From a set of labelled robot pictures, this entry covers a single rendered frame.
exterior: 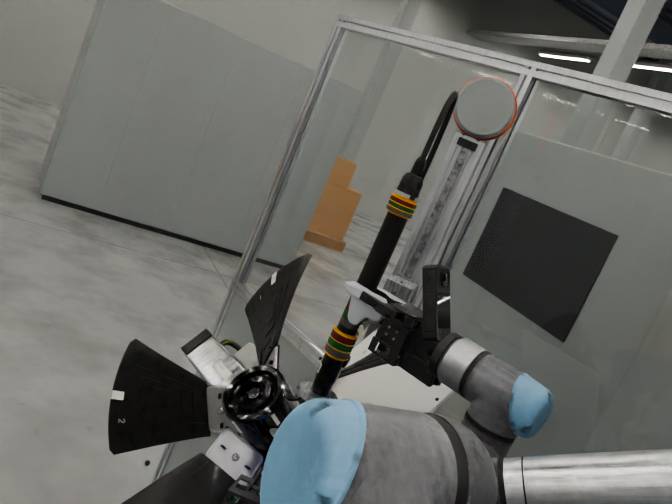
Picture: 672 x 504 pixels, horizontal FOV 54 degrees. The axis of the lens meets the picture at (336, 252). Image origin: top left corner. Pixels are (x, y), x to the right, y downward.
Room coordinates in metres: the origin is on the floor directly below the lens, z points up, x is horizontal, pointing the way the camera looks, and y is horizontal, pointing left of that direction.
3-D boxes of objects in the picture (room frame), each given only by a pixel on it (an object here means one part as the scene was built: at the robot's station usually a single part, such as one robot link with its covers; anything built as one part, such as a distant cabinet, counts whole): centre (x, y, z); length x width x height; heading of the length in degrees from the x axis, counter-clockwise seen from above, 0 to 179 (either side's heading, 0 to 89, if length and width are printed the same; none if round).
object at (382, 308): (0.99, -0.11, 1.48); 0.09 x 0.05 x 0.02; 63
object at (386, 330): (0.98, -0.17, 1.45); 0.12 x 0.08 x 0.09; 54
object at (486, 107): (1.76, -0.21, 1.88); 0.17 x 0.15 x 0.16; 44
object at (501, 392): (0.88, -0.30, 1.45); 0.11 x 0.08 x 0.09; 54
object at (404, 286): (1.66, -0.19, 1.37); 0.10 x 0.07 x 0.08; 169
